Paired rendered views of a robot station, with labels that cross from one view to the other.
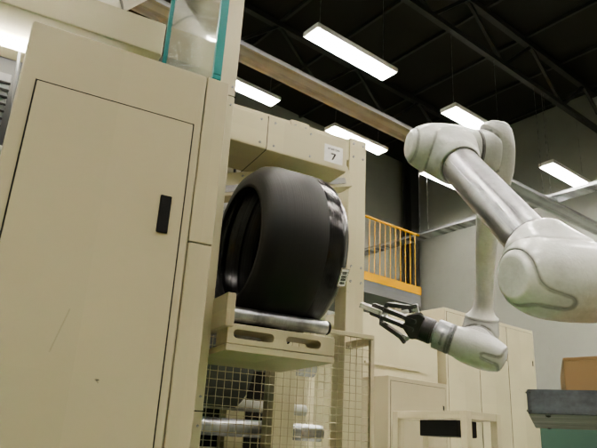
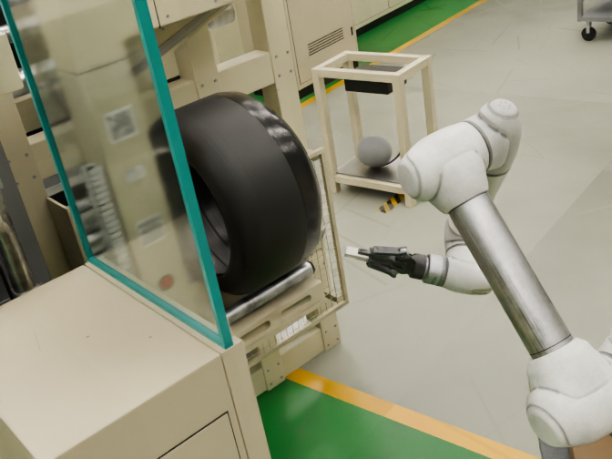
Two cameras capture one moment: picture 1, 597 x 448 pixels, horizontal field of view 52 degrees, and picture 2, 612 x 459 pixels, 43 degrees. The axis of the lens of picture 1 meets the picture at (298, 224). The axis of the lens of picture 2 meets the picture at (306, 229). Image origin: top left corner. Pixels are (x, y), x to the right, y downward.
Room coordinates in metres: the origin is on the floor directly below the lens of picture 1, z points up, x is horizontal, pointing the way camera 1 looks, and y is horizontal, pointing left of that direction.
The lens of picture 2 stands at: (-0.04, 0.21, 2.09)
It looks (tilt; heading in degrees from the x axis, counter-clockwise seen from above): 28 degrees down; 351
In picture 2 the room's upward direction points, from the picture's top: 10 degrees counter-clockwise
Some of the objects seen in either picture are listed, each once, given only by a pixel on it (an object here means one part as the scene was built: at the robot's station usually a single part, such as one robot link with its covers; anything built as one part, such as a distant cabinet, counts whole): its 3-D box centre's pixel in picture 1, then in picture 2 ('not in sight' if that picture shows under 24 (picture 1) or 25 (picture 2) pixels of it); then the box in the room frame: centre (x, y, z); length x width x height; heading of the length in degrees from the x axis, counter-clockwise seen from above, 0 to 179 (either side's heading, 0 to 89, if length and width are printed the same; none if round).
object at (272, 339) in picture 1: (276, 341); (269, 312); (1.87, 0.05, 0.83); 0.36 x 0.09 x 0.06; 117
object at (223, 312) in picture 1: (207, 319); not in sight; (1.91, 0.27, 0.90); 0.40 x 0.03 x 0.10; 27
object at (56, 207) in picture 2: not in sight; (99, 233); (2.23, 0.48, 1.05); 0.20 x 0.15 x 0.30; 117
